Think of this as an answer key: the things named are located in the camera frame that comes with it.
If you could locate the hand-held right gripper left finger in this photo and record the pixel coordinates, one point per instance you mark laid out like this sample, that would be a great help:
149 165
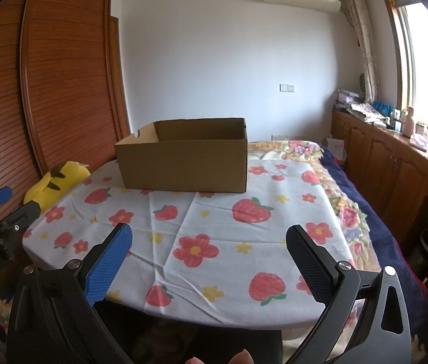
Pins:
111 261

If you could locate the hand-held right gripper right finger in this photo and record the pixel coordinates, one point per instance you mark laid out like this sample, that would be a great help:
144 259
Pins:
309 261

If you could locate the brown cardboard box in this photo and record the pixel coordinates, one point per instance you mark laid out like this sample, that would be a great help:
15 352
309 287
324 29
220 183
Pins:
180 167

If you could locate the person's right hand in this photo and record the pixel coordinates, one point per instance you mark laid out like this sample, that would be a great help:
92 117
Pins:
242 358

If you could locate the yellow plush toy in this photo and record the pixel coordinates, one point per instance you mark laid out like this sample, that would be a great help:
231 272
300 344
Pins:
66 180

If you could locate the floral blanket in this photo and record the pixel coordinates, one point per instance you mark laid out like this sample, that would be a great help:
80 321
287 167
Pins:
350 216

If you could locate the navy blanket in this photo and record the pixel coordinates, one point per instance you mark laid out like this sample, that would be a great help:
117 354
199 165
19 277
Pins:
388 242

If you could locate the strawberry print tablecloth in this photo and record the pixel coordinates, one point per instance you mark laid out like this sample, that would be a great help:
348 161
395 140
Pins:
217 216

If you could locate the white box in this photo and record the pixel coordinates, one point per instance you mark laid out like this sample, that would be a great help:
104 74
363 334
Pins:
337 148

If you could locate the wooden cabinet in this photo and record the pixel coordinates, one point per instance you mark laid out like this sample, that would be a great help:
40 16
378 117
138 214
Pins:
381 159

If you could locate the wooden slatted wardrobe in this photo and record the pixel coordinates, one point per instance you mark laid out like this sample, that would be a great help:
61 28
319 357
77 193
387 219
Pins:
66 83

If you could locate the tissue box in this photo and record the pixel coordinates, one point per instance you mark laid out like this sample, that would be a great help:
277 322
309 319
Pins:
419 141

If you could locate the row of blue bottles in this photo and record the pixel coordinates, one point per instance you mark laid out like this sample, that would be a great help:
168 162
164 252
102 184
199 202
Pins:
383 108

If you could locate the pink bottle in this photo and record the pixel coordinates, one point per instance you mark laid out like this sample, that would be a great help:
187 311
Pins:
409 123

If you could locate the patterned curtain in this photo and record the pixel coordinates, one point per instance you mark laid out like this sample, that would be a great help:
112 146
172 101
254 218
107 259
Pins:
365 45

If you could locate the window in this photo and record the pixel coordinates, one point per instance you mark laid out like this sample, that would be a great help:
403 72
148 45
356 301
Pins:
426 64

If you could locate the white wall switch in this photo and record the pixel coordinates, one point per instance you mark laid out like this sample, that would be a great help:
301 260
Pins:
287 87

